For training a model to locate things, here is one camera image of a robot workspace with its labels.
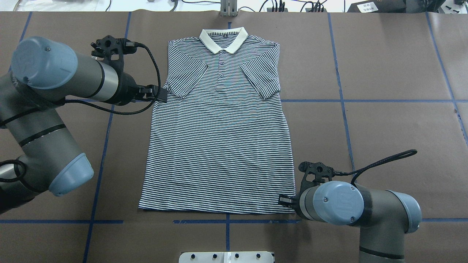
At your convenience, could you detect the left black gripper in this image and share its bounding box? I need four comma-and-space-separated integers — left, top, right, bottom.
118, 73, 167, 106

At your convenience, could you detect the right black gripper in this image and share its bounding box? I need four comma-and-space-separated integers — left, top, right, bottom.
279, 195, 302, 216

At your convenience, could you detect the blue white striped polo shirt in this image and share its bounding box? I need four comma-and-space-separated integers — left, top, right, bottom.
138, 27, 296, 214

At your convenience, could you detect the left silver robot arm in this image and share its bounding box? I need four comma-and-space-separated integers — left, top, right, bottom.
0, 35, 167, 213

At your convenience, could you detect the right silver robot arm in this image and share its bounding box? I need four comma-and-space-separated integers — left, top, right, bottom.
278, 181, 422, 263

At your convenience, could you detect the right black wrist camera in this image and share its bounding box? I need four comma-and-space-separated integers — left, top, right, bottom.
298, 161, 334, 192

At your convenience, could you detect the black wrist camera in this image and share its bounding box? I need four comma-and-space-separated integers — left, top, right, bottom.
91, 35, 137, 72
298, 161, 334, 192

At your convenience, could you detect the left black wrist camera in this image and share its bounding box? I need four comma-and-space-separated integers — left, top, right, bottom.
91, 35, 137, 72

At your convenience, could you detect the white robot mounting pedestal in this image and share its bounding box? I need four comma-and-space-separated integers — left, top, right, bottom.
178, 251, 275, 263

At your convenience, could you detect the aluminium frame post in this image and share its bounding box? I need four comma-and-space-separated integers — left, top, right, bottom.
219, 0, 238, 17

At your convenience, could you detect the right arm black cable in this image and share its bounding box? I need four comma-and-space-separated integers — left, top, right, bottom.
332, 149, 418, 185

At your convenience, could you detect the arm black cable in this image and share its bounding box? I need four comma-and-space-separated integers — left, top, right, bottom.
332, 149, 418, 185
0, 42, 162, 183

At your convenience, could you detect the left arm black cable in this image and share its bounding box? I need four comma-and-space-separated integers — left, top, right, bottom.
0, 42, 162, 183

